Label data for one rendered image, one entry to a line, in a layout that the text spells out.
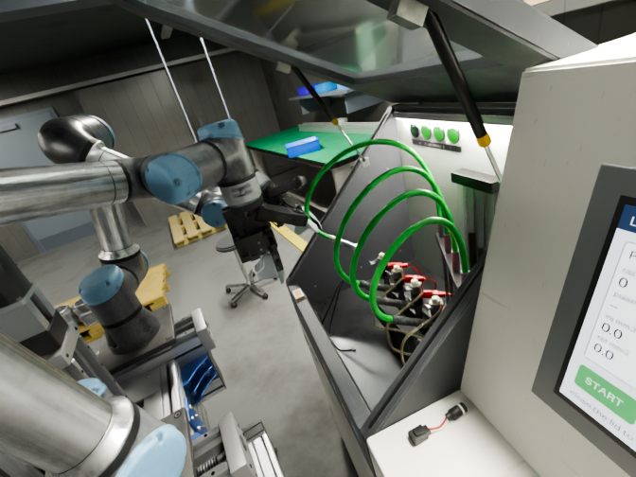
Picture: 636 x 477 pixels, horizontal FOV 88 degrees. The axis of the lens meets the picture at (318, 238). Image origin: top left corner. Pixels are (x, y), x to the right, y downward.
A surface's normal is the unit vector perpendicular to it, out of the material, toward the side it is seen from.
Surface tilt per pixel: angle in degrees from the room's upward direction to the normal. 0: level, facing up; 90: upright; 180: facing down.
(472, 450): 0
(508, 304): 76
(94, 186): 95
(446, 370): 90
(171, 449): 97
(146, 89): 90
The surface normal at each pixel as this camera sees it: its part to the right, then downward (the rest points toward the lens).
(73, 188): 0.87, 0.10
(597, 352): -0.95, 0.14
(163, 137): 0.44, 0.30
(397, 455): -0.24, -0.86
